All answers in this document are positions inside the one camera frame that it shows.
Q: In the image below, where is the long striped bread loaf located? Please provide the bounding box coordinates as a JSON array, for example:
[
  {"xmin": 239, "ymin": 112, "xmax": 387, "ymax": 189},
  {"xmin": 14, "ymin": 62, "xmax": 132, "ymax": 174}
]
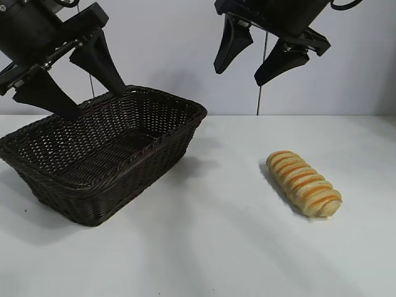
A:
[{"xmin": 265, "ymin": 150, "xmax": 343, "ymax": 218}]

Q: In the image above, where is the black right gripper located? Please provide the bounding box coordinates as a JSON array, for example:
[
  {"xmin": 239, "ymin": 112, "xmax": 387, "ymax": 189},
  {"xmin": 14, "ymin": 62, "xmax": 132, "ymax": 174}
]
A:
[{"xmin": 213, "ymin": 0, "xmax": 332, "ymax": 88}]

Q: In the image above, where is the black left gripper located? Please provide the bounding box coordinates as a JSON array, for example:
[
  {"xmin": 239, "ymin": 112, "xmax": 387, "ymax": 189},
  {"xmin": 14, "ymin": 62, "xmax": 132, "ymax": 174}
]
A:
[{"xmin": 0, "ymin": 0, "xmax": 126, "ymax": 121}]

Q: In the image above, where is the dark brown wicker basket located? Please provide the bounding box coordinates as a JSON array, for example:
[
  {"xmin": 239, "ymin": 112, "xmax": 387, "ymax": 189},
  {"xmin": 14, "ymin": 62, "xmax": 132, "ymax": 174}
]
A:
[{"xmin": 0, "ymin": 85, "xmax": 208, "ymax": 228}]

